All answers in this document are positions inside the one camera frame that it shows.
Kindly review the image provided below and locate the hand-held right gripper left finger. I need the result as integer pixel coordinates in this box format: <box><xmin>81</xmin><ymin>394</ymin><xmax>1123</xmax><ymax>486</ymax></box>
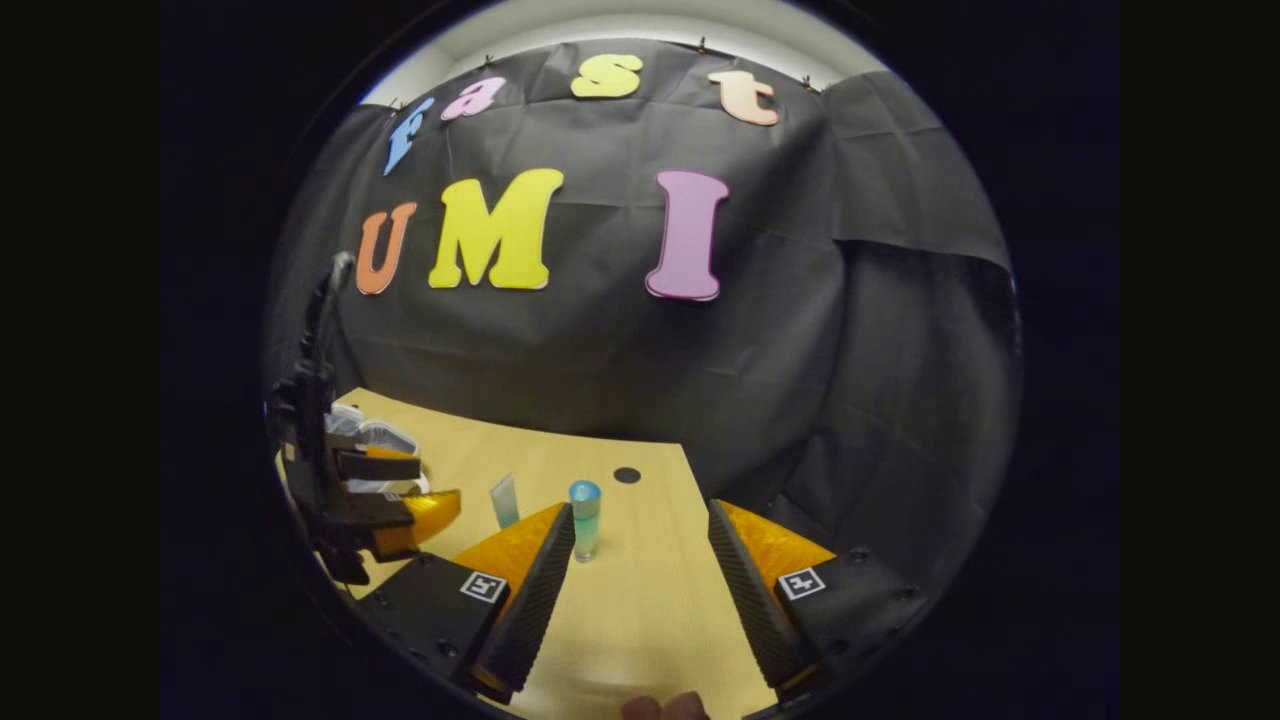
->
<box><xmin>355</xmin><ymin>502</ymin><xmax>577</xmax><ymax>706</ymax></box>

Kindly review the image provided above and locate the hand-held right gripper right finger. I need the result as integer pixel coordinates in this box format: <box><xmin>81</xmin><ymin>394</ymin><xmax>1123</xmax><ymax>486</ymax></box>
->
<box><xmin>707</xmin><ymin>498</ymin><xmax>936</xmax><ymax>706</ymax></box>

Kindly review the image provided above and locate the white suitcase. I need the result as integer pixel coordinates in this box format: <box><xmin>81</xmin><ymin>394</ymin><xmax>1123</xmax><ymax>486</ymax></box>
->
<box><xmin>325</xmin><ymin>403</ymin><xmax>431</xmax><ymax>498</ymax></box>

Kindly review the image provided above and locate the blue skin care bottle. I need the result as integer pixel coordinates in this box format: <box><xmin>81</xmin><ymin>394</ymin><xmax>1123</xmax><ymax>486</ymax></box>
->
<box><xmin>568</xmin><ymin>479</ymin><xmax>603</xmax><ymax>564</ymax></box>

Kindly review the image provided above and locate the blue skin care tube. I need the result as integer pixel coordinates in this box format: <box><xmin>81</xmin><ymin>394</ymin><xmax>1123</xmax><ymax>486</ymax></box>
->
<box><xmin>489</xmin><ymin>472</ymin><xmax>522</xmax><ymax>530</ymax></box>

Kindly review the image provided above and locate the black backdrop cloth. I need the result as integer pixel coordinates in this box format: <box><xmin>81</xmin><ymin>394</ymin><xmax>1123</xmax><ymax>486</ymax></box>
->
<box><xmin>262</xmin><ymin>38</ymin><xmax>1023</xmax><ymax>581</ymax></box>

